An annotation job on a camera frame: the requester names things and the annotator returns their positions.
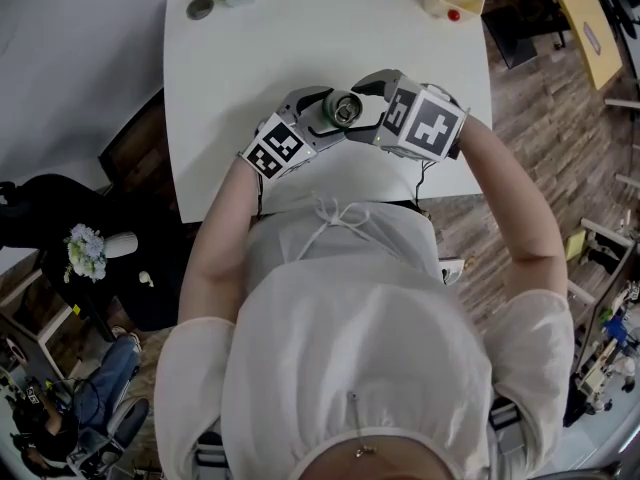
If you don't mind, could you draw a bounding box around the yellow sticky note pad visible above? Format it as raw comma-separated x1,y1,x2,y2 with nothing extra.
564,230,587,262

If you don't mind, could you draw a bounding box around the person's right forearm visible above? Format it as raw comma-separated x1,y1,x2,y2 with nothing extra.
457,115,569,299

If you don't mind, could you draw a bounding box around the person's left forearm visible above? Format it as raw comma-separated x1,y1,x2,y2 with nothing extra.
179,156,264,327

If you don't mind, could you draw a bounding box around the light wooden frame rack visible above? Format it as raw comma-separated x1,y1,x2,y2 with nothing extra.
567,172,640,384

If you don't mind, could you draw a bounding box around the grey rounded device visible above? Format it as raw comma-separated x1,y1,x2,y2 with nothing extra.
102,396,151,449

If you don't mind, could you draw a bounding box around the person's white shirt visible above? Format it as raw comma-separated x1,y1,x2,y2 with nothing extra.
153,192,576,480

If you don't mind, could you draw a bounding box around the white power strip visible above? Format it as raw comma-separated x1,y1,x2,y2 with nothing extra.
439,257,469,284

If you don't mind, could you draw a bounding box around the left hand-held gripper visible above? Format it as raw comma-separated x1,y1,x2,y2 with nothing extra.
238,86,354,182

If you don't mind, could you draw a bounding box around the grey round dish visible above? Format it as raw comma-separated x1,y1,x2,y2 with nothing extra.
185,0,215,21

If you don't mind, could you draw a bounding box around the small metal canister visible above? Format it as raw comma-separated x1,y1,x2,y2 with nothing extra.
320,89,364,130

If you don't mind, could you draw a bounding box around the yellow wooden table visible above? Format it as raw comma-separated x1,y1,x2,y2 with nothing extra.
542,0,624,92

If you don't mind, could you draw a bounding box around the white frame side table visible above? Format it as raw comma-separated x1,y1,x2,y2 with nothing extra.
0,267,76,384

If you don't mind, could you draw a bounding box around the small purple card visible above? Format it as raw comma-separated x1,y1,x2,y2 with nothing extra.
582,22,606,57

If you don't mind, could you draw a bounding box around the white vase with flowers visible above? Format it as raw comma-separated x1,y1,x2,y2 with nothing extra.
63,223,139,284

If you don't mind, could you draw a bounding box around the black table base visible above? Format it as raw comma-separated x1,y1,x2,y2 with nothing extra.
482,10,541,69

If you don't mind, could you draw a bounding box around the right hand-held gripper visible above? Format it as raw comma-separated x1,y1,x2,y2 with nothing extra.
344,70,472,163

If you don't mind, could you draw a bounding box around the grey harness strap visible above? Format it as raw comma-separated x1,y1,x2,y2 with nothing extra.
487,400,526,457
194,430,229,480

